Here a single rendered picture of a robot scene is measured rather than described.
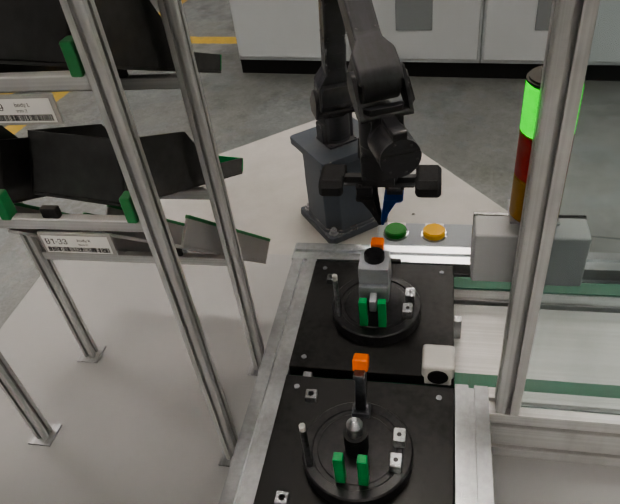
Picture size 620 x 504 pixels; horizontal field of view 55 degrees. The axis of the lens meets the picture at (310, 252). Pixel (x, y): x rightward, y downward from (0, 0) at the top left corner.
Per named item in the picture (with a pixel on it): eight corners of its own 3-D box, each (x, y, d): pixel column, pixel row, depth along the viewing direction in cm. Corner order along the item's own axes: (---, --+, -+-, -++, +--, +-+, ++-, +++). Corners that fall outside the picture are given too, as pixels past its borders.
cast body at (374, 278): (363, 273, 95) (361, 238, 90) (391, 273, 94) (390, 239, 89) (358, 311, 88) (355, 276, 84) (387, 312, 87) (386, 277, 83)
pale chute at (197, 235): (201, 253, 109) (205, 229, 109) (266, 264, 105) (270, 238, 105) (101, 234, 83) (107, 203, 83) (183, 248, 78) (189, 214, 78)
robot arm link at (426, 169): (443, 152, 84) (443, 129, 89) (313, 152, 88) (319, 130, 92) (440, 199, 90) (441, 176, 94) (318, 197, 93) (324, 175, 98)
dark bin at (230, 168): (169, 165, 95) (168, 118, 93) (243, 173, 91) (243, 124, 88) (32, 194, 70) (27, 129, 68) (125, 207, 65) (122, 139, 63)
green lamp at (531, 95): (517, 117, 60) (523, 70, 57) (570, 116, 59) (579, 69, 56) (521, 142, 56) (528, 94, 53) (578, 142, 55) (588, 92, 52)
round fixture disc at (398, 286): (339, 280, 102) (338, 271, 101) (422, 284, 99) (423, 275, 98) (326, 342, 92) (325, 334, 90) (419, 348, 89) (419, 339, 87)
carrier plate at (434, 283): (316, 268, 108) (315, 259, 107) (453, 273, 103) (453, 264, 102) (290, 374, 90) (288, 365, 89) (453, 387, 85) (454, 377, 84)
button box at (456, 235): (379, 245, 119) (378, 220, 115) (489, 248, 114) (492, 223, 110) (376, 269, 114) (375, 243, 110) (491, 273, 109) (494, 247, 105)
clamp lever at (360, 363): (354, 403, 79) (354, 352, 77) (369, 404, 79) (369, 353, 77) (350, 418, 76) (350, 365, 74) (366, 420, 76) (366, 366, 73)
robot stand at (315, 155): (354, 191, 141) (349, 114, 128) (389, 221, 131) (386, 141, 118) (300, 213, 137) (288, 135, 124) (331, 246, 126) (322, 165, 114)
